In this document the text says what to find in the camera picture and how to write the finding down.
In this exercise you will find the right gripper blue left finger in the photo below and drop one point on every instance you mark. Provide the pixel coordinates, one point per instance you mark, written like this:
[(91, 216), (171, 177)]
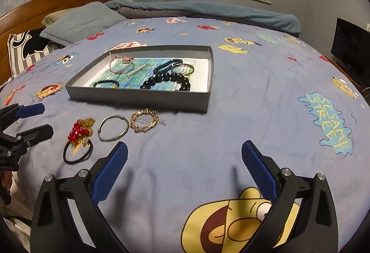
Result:
[(53, 228)]

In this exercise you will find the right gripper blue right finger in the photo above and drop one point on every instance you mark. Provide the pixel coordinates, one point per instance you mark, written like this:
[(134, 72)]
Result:
[(302, 217)]

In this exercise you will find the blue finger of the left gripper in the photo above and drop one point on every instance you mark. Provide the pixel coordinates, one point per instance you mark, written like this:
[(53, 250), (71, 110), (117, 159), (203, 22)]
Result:
[(30, 110), (36, 135)]

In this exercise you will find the white pearl strand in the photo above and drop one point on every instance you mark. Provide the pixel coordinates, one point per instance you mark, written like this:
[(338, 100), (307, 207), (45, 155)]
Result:
[(138, 69)]

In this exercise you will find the thin silver bangle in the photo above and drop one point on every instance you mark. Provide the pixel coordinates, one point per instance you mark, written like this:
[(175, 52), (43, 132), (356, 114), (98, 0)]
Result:
[(184, 69)]

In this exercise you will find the person's hand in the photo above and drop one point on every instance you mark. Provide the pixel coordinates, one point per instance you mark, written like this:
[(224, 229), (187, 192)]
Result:
[(6, 182)]

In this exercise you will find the black white striped pillow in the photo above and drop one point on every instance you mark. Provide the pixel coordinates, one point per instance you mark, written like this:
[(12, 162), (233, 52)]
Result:
[(27, 48)]

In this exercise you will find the olive green pillow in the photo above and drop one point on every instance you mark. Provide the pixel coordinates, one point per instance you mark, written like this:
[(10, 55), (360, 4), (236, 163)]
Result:
[(51, 18)]

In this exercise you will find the wooden headboard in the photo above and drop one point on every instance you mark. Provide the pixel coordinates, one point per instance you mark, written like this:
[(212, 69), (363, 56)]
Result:
[(27, 17)]

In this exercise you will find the grey-blue pillow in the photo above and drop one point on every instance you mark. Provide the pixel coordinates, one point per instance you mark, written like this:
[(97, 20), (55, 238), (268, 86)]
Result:
[(82, 23)]

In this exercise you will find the blue cartoon bedsheet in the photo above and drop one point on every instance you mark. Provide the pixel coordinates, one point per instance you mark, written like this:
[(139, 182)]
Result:
[(267, 87)]

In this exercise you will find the grey folded blanket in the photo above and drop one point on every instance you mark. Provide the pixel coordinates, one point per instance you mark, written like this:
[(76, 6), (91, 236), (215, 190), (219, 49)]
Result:
[(146, 14)]

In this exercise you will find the grey shallow box tray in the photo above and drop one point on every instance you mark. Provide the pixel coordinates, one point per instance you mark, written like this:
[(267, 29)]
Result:
[(173, 100)]

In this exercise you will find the black flat monitor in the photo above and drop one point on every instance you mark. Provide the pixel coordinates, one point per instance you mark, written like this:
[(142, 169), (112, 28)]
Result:
[(351, 47)]

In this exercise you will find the teal folded blanket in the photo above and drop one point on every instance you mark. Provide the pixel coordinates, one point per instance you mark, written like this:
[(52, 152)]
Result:
[(264, 18)]

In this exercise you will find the silver wire bangle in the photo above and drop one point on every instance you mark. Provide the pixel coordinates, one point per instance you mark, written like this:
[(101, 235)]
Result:
[(113, 128)]

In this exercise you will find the gold chain hair clip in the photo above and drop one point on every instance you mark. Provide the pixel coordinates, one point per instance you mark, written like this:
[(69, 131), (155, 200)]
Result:
[(144, 120)]

